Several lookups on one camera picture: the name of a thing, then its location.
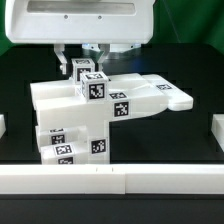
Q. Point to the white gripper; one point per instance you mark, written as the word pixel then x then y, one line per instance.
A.
pixel 62 22

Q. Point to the white tagged cube nut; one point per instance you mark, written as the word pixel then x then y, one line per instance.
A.
pixel 81 65

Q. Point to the white chair back frame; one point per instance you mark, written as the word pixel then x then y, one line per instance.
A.
pixel 60 104

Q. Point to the white chair seat part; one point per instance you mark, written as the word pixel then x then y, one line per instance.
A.
pixel 98 140

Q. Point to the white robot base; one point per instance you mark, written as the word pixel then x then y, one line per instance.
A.
pixel 117 51

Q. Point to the white part at left edge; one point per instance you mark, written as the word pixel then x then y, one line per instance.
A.
pixel 2 125

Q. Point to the white part at edge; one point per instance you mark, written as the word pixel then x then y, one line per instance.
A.
pixel 218 129
pixel 2 125

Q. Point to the white part at right edge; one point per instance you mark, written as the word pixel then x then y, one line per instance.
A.
pixel 218 129

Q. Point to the white front fence rail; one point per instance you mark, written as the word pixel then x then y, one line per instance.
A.
pixel 112 179

